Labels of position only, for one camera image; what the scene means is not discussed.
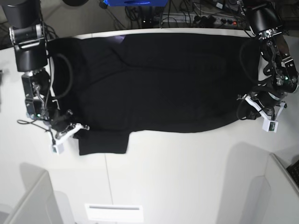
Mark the white partition panel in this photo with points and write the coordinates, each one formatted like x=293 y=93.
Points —
x=40 y=203
x=273 y=198

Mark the black keyboard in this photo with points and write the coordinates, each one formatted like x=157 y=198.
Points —
x=293 y=170

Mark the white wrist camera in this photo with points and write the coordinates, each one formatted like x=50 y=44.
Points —
x=270 y=123
x=58 y=140

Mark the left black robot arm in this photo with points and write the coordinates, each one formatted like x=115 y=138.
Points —
x=282 y=77

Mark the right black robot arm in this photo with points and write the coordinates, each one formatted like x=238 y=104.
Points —
x=28 y=36

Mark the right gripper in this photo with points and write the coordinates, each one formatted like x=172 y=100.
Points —
x=62 y=122

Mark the black T-shirt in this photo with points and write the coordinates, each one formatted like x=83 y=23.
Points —
x=182 y=83

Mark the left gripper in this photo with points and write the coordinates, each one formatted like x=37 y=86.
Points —
x=259 y=102

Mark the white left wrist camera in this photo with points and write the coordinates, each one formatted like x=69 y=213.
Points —
x=270 y=123

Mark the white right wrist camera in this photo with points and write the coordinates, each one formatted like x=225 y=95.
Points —
x=58 y=140

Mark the blue box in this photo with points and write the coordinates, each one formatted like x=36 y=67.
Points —
x=142 y=3

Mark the white right partition panel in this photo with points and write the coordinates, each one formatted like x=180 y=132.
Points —
x=273 y=198

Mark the white left partition panel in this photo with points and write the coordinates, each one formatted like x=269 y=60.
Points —
x=40 y=203

